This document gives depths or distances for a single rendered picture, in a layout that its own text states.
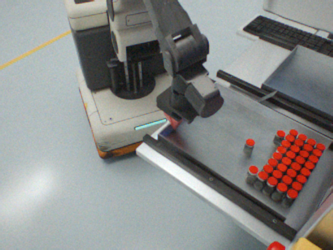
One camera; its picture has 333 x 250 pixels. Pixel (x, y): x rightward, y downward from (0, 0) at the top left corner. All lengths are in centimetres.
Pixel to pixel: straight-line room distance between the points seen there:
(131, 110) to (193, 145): 97
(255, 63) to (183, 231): 93
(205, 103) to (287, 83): 47
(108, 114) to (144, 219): 60
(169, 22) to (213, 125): 34
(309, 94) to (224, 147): 34
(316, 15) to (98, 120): 116
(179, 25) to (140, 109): 116
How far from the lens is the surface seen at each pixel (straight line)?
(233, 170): 72
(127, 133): 164
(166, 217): 162
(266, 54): 110
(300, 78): 103
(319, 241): 55
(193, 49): 57
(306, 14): 147
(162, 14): 57
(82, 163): 185
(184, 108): 68
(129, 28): 134
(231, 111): 85
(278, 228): 66
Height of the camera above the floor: 147
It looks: 48 degrees down
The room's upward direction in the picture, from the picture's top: straight up
